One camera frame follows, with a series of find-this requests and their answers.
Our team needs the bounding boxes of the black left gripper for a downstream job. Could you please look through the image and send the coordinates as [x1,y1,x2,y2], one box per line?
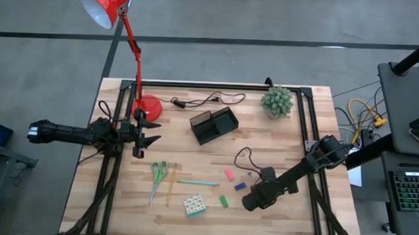
[117,107,163,161]

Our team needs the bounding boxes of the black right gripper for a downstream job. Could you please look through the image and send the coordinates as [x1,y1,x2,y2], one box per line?
[241,176,299,214]

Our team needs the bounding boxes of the yellow pencil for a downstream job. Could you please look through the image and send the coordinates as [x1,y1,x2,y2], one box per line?
[165,162,178,208]

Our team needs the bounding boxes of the teal pen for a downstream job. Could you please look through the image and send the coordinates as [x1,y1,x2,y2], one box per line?
[176,178,220,188]

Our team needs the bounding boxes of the teal sticky note pad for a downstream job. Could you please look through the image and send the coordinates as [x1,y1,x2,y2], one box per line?
[182,193,207,219]

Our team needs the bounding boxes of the black mesh desk organizer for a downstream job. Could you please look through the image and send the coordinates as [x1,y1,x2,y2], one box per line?
[188,104,241,148]

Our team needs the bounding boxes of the green plant in white pot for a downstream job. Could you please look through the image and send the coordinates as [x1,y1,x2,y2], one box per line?
[259,84,295,120]

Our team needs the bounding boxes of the white paper sheet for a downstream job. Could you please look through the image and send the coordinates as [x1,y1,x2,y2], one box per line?
[346,165,364,188]

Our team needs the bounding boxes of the grey keyboard cart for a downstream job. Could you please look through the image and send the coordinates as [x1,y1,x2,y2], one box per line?
[377,150,419,235]

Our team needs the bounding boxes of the backlit rainbow keyboard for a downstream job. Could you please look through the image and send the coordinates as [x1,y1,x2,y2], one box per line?
[387,170,419,212]

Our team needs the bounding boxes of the grey side desk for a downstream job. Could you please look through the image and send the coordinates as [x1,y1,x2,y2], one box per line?
[373,60,419,156]

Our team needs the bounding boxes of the black slanted pole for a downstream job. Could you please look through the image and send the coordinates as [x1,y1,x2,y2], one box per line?
[391,29,419,77]

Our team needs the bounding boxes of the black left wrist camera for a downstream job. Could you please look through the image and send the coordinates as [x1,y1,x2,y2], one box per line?
[120,120,136,138]

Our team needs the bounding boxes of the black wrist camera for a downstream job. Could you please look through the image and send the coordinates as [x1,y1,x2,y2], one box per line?
[259,165,277,182]
[120,120,136,138]

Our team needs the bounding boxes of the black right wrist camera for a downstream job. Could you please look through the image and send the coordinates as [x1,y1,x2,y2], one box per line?
[259,165,277,182]

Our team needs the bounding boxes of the black lamp power cable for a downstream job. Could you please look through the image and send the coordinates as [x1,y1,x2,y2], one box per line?
[159,88,247,111]

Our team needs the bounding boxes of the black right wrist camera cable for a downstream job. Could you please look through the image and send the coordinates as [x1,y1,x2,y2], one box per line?
[233,146,265,176]

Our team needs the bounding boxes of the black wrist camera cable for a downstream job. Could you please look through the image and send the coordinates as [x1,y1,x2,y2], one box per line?
[233,146,265,176]
[97,99,125,124]

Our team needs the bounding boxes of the black left wrist camera cable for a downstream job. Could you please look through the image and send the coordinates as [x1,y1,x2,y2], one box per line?
[97,99,125,124]

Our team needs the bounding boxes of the black aluminium table frame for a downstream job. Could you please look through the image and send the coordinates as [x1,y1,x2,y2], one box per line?
[59,76,371,235]

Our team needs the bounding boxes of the yellow cable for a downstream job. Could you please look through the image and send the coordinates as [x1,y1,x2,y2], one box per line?
[346,98,389,146]

